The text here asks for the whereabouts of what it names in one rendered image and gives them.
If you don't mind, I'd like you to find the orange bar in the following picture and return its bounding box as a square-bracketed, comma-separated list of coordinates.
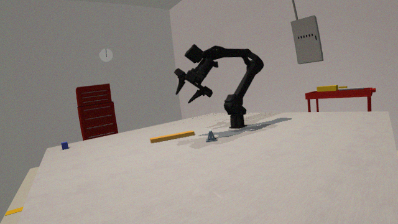
[150, 131, 195, 143]

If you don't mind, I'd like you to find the small blue block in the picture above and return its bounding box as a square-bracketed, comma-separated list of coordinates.
[61, 141, 68, 149]

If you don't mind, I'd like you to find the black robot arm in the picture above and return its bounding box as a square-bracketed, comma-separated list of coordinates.
[185, 44, 264, 129]

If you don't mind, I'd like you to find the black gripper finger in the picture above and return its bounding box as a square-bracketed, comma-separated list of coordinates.
[188, 90, 204, 103]
[175, 76, 185, 95]

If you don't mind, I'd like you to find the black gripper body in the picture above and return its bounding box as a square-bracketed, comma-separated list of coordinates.
[174, 66, 213, 97]

